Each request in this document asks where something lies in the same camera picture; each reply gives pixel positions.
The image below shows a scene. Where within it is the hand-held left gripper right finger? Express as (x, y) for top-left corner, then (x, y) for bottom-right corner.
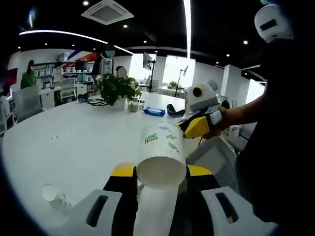
(169, 164), (280, 236)

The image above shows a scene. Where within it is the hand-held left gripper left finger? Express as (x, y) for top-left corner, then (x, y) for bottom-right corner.
(66, 161), (138, 236)

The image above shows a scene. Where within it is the person's right hand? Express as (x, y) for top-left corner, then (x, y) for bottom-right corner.
(202, 107), (235, 140)

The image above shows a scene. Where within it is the black curved headrest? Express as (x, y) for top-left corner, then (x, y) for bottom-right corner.
(166, 103), (186, 118)

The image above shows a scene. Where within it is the monitor on black stand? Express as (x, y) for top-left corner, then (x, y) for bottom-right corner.
(143, 52), (159, 93)
(175, 64), (189, 97)

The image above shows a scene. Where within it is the grey mesh office chair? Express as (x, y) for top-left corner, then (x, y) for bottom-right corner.
(186, 135), (241, 197)

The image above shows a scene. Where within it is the blue wipes packet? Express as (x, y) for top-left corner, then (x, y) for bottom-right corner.
(143, 106), (165, 117)

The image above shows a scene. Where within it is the long ceiling light strip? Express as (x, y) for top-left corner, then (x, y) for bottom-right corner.
(183, 0), (192, 59)
(19, 29), (134, 55)

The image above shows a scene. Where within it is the white table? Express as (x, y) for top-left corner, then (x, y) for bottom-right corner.
(1, 91), (190, 236)

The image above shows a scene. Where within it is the green potted plant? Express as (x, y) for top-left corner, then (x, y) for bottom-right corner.
(94, 73), (143, 111)

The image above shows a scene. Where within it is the person's dark shirt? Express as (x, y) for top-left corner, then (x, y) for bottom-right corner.
(236, 36), (315, 223)

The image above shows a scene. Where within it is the white worn device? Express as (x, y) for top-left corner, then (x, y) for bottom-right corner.
(254, 3), (294, 44)

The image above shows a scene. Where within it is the white office chair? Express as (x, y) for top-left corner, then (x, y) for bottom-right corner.
(60, 78), (76, 99)
(0, 110), (15, 134)

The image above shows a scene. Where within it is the white low cabinet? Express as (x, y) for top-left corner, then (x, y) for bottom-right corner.
(40, 86), (62, 109)

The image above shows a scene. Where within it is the ceiling air conditioner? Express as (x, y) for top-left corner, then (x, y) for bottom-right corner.
(81, 0), (134, 25)

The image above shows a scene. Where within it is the pink screen monitor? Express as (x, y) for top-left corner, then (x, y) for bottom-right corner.
(7, 68), (19, 85)

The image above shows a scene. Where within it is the black cable bundle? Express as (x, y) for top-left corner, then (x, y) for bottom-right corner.
(88, 96), (107, 107)

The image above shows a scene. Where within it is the wall shelf with white boxes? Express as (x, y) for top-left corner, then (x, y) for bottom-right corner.
(34, 52), (97, 85)

